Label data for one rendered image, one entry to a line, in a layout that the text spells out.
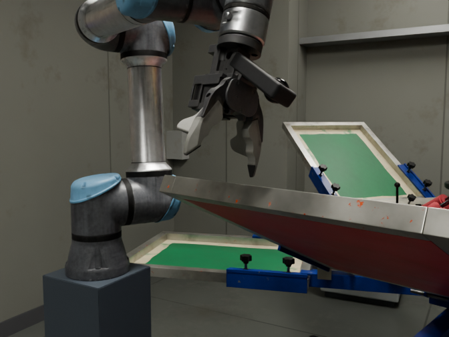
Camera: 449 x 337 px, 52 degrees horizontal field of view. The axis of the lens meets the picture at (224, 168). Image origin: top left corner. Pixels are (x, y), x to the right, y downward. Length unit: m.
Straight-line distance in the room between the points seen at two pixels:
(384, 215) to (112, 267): 0.66
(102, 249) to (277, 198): 0.49
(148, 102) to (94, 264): 0.40
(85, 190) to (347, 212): 0.61
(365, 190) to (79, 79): 2.56
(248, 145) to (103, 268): 0.52
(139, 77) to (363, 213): 0.68
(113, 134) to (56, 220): 0.96
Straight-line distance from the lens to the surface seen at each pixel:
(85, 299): 1.11
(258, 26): 0.74
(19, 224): 3.78
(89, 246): 1.11
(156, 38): 1.17
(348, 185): 2.62
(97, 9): 1.00
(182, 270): 1.84
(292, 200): 0.76
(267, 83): 0.66
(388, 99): 4.76
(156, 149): 1.15
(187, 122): 0.68
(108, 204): 1.10
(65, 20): 4.11
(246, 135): 0.73
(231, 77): 0.69
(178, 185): 0.95
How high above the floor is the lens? 1.56
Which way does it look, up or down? 6 degrees down
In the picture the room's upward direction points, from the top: straight up
